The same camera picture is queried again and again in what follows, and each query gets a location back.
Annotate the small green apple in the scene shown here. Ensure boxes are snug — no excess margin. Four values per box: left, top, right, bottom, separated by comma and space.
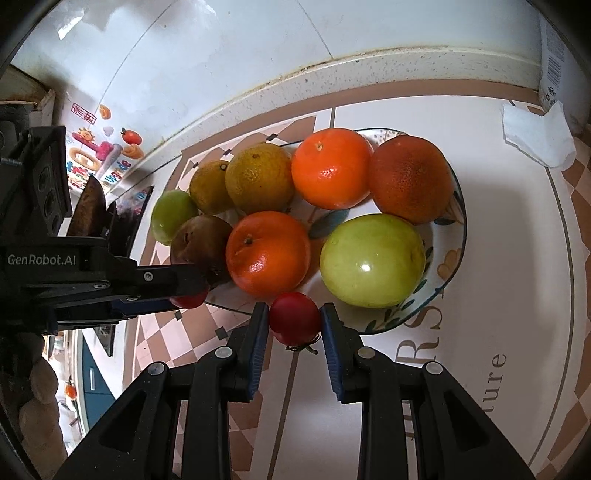
150, 190, 198, 246

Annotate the grey gas canister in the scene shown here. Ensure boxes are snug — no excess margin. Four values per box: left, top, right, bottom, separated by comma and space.
539, 14, 590, 135

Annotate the crumpled white tissue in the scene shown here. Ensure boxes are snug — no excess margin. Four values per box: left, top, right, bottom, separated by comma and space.
502, 101, 576, 169

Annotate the large green apple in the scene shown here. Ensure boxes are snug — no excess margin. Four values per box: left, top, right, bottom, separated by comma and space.
320, 214, 426, 309

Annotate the checkered counter mat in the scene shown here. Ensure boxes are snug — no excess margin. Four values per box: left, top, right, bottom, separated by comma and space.
149, 95, 590, 479

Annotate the colourful wall sticker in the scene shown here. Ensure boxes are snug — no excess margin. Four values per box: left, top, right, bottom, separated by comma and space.
65, 102, 145, 193

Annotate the small yellow citrus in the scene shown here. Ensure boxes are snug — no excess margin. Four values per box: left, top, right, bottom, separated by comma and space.
189, 160, 233, 215

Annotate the bright orange mandarin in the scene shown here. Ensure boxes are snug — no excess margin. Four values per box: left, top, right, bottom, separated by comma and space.
291, 128, 373, 210

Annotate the dark orange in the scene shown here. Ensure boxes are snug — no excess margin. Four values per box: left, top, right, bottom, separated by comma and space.
369, 135, 454, 225

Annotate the black gas stove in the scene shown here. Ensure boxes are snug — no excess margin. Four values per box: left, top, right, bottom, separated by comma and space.
88, 186, 153, 357

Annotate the red cherry tomato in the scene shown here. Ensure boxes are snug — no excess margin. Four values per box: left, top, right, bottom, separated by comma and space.
269, 292, 322, 355
170, 290, 208, 309

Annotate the dark brown pear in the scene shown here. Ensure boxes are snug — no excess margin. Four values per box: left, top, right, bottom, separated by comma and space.
170, 215, 232, 267

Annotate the black wok pan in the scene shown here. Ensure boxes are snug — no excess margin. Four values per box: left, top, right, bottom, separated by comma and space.
67, 176, 106, 237

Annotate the large yellow citrus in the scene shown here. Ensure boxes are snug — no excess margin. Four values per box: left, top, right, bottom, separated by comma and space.
225, 143, 296, 214

